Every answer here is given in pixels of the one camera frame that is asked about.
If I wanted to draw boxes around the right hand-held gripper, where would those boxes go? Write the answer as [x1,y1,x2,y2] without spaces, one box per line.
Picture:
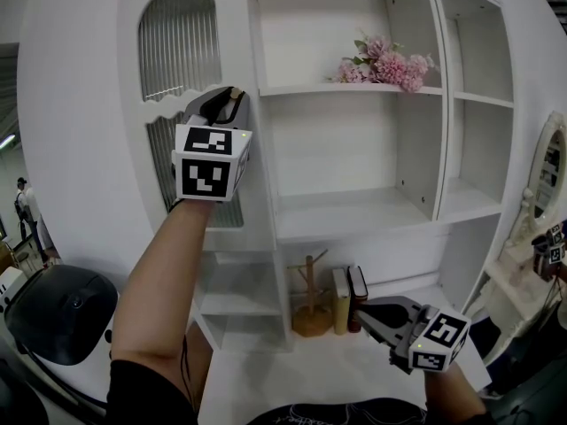
[354,296,471,375]

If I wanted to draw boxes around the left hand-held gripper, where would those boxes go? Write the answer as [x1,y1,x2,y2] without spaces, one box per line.
[171,85,254,204]

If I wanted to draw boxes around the white cabinet door ribbed glass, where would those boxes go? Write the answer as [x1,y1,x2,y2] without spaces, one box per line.
[116,0,279,252]

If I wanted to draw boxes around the person's left forearm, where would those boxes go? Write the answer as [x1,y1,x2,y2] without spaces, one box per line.
[109,196,219,369]

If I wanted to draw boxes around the person's right forearm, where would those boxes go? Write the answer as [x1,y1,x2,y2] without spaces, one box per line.
[422,367,489,425]

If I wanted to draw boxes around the white open shelf cabinet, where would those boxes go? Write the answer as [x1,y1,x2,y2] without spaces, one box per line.
[17,0,517,356]

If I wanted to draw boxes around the dark red hardcover book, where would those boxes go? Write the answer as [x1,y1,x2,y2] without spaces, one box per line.
[346,264,370,334]

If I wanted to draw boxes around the cream hardcover book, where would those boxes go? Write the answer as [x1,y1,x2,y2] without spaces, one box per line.
[331,267,354,336]

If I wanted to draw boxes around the wooden mug tree stand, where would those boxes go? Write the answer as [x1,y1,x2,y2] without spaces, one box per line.
[286,249,335,338]

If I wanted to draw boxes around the white ornate vanity table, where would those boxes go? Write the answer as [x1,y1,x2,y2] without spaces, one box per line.
[462,236,567,365]

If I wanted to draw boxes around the pink artificial flower bunch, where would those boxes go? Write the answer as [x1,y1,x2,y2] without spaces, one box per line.
[326,30,442,95]

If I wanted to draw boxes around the white ornate oval mirror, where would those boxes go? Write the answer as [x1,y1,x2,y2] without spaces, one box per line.
[508,110,567,248]

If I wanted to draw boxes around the person's black shirt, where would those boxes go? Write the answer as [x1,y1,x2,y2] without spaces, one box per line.
[105,358,429,425]

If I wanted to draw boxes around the black domed device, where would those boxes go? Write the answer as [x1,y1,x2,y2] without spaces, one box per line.
[3,263,120,367]

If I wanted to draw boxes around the white rounded panda-print base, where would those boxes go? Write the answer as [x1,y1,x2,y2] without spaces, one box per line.
[0,266,117,409]

